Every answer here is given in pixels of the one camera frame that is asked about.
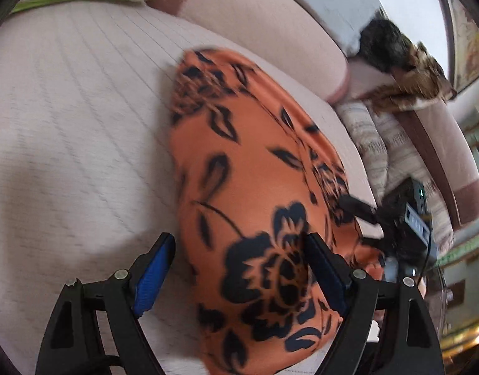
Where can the pink brown folded blanket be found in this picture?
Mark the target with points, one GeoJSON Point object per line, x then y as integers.
{"type": "Point", "coordinates": [440, 142]}

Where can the framed wall picture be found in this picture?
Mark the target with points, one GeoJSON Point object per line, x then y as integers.
{"type": "Point", "coordinates": [463, 44]}

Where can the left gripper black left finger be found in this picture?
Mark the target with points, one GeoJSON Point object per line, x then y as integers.
{"type": "Point", "coordinates": [95, 327]}

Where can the orange black floral cloth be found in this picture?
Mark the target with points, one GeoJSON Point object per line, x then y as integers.
{"type": "Point", "coordinates": [254, 173]}

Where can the pink quilted bed cover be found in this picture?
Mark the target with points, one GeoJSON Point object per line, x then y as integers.
{"type": "Point", "coordinates": [86, 177]}

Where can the brown patterned scarf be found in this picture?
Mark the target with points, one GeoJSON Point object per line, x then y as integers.
{"type": "Point", "coordinates": [414, 89]}

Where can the black furry item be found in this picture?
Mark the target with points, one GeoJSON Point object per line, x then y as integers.
{"type": "Point", "coordinates": [384, 46]}

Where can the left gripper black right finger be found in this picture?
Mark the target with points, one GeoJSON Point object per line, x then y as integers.
{"type": "Point", "coordinates": [386, 327]}

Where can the striped beige folded cloth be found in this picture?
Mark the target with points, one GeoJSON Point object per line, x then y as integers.
{"type": "Point", "coordinates": [389, 157]}

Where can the pink bolster with brown end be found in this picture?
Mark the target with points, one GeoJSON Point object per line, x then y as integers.
{"type": "Point", "coordinates": [279, 31]}

